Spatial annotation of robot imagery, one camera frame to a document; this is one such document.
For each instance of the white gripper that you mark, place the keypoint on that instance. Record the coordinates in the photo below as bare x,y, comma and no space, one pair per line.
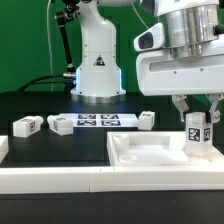
159,74

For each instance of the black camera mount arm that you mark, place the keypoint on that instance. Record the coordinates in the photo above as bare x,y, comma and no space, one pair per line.
62,18

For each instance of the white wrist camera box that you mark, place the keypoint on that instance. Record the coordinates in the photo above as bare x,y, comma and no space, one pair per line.
152,39

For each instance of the white marker sheet with tags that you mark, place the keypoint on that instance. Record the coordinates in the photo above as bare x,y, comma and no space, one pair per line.
102,120

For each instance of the white U-shaped fence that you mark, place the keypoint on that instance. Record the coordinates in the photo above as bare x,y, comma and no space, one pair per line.
205,176

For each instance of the white square table top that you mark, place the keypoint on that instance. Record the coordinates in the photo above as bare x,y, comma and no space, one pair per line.
154,149

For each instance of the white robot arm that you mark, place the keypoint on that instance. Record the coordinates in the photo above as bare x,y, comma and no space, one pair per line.
181,55

